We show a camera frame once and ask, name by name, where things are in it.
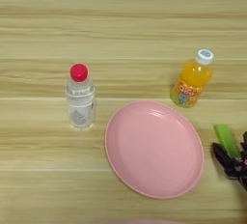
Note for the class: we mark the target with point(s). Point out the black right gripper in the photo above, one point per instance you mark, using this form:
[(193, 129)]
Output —
[(241, 173)]

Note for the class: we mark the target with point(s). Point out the green rectangular block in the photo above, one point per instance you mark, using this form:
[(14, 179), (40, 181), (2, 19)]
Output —
[(226, 139)]

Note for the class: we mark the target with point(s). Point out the pink round plate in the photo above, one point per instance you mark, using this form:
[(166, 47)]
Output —
[(154, 150)]

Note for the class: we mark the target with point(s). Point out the orange juice bottle white cap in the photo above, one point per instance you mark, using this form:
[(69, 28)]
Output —
[(191, 81)]

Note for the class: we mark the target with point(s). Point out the clear water bottle red cap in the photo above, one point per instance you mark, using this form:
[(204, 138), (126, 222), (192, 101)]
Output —
[(80, 102)]

